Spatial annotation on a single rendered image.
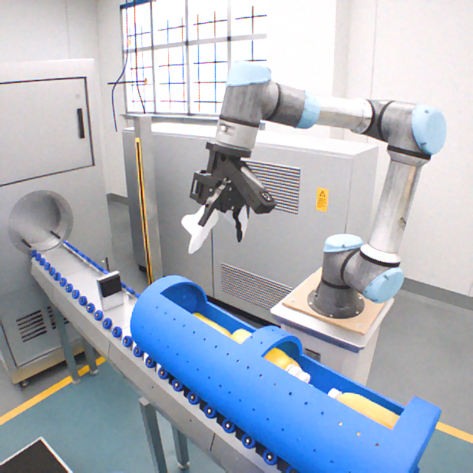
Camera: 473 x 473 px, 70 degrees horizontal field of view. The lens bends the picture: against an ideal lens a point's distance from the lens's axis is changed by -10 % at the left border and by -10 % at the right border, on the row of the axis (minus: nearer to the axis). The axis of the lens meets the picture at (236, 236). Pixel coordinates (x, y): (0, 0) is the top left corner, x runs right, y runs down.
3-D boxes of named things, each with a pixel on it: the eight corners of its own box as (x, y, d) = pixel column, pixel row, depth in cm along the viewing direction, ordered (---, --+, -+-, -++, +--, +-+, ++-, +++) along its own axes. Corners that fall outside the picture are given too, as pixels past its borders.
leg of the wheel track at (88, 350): (96, 368, 247) (77, 293, 222) (100, 372, 243) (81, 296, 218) (89, 372, 243) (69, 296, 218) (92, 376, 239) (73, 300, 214)
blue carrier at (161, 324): (194, 334, 140) (196, 266, 131) (415, 468, 84) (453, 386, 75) (130, 362, 120) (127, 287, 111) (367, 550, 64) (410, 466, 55)
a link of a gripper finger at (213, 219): (173, 244, 70) (200, 204, 72) (195, 256, 67) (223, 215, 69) (164, 236, 68) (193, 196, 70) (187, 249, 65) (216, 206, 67)
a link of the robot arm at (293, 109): (295, 91, 77) (251, 79, 72) (328, 95, 68) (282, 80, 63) (286, 127, 80) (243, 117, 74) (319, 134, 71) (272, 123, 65)
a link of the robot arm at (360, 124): (380, 99, 103) (233, 74, 81) (409, 104, 94) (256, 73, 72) (373, 137, 107) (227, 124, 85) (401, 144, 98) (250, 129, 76)
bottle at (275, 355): (237, 352, 104) (291, 385, 92) (223, 349, 99) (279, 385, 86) (248, 330, 105) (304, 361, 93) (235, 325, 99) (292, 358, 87)
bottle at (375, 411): (415, 416, 77) (345, 380, 89) (403, 435, 72) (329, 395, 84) (407, 436, 79) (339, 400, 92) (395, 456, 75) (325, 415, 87)
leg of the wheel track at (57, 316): (78, 377, 237) (57, 301, 213) (82, 382, 234) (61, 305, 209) (71, 381, 233) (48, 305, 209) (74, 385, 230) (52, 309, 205)
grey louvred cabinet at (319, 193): (171, 253, 419) (163, 123, 362) (353, 322, 299) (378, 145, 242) (133, 271, 380) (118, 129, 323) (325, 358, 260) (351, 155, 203)
